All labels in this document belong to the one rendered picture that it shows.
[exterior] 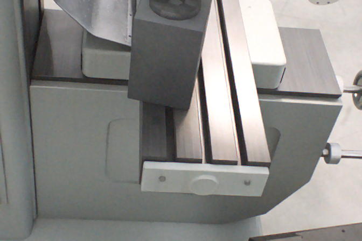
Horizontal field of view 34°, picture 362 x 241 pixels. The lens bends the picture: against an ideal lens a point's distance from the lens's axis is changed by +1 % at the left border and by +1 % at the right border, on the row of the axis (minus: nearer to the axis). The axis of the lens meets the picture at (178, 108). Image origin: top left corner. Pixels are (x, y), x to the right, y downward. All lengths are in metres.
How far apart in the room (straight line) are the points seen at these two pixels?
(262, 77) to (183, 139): 0.46
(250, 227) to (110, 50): 0.81
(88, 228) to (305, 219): 0.82
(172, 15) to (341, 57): 2.08
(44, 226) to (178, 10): 1.03
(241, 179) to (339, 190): 1.35
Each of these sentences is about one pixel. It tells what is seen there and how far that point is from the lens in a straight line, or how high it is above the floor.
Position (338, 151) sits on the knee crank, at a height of 0.57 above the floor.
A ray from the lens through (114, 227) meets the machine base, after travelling 1.86.
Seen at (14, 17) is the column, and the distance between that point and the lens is 1.33.
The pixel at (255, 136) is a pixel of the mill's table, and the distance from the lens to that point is 1.10.
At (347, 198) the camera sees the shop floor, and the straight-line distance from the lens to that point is 2.39.
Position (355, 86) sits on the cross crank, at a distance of 1.76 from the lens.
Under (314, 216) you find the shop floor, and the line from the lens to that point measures 2.28.
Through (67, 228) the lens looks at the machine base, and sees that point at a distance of 1.86.
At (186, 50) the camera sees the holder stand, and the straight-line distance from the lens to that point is 1.02.
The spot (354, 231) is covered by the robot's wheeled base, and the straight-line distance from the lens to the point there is 1.52.
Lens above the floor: 1.74
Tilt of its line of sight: 44 degrees down
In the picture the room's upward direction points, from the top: 10 degrees clockwise
